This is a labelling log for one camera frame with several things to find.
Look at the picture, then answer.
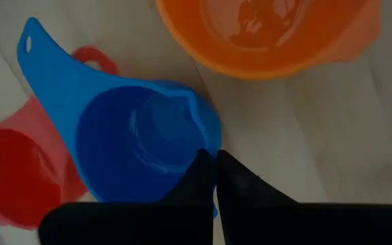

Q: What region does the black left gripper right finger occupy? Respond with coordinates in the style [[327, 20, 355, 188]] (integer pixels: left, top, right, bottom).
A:
[[216, 149, 392, 245]]

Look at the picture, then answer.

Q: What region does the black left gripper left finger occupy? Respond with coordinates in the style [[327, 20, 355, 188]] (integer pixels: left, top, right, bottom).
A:
[[38, 148, 217, 245]]

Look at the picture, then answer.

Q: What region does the blue plastic measuring cup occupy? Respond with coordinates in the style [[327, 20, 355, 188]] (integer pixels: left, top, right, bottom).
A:
[[16, 16, 223, 218]]

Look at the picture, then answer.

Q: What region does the red plastic measuring cup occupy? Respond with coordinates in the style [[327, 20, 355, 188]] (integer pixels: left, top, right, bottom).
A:
[[0, 46, 119, 231]]

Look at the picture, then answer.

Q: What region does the orange plastic measuring cup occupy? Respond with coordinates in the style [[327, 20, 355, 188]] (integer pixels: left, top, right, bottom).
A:
[[154, 0, 382, 81]]

